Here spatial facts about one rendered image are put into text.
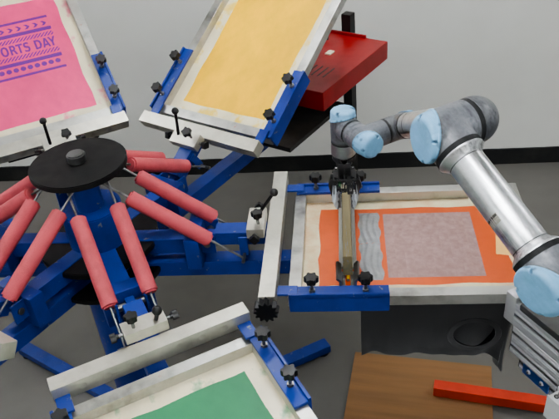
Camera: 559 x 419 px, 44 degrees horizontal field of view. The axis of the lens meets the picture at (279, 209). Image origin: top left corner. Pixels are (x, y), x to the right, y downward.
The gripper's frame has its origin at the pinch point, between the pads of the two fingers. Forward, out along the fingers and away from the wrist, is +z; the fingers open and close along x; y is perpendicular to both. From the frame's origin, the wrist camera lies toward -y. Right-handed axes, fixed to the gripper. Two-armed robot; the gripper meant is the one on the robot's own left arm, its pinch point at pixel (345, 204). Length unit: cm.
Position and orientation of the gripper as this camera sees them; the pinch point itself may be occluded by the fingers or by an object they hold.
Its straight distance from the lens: 224.8
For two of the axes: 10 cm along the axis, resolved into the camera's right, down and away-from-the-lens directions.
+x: 9.9, -0.3, -1.0
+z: 0.8, 8.1, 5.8
